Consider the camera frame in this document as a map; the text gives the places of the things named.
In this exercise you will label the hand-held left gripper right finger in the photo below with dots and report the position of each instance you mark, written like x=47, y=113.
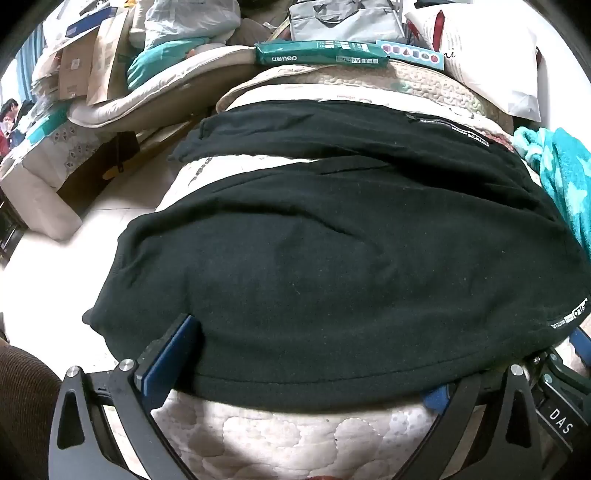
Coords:
x=436, y=397

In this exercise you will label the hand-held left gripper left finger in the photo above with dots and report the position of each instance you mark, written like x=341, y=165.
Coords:
x=171, y=360

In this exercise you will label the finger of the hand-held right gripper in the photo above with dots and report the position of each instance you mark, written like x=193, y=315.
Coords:
x=579, y=339

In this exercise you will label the black pants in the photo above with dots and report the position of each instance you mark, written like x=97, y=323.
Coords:
x=323, y=258

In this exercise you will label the quilted patterned bed blanket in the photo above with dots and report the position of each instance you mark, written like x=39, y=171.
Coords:
x=300, y=443

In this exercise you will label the person's leg in brown trousers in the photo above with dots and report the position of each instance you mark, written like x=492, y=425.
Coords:
x=23, y=415

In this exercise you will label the teal fleece blanket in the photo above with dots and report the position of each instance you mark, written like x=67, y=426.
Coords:
x=568, y=170

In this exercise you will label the white patterned mattress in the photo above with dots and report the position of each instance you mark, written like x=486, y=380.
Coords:
x=46, y=184

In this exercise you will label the beige padded cushion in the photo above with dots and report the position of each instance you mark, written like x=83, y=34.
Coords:
x=184, y=78

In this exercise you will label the white pillow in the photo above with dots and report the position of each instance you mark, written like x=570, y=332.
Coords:
x=489, y=69

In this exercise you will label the teal cloth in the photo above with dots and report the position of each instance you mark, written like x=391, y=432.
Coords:
x=157, y=62

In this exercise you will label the brown paper bag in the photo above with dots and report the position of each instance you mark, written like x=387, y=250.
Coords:
x=108, y=60

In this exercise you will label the cardboard box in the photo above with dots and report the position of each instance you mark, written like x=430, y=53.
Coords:
x=76, y=64

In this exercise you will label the blue box with shapes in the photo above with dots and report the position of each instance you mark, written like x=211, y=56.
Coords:
x=411, y=53

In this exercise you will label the green paper ream packet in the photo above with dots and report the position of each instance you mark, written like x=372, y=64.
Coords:
x=314, y=53

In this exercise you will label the clear plastic bag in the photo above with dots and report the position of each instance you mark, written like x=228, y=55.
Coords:
x=189, y=21

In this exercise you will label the grey fabric bag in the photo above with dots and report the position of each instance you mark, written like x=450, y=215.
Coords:
x=341, y=21

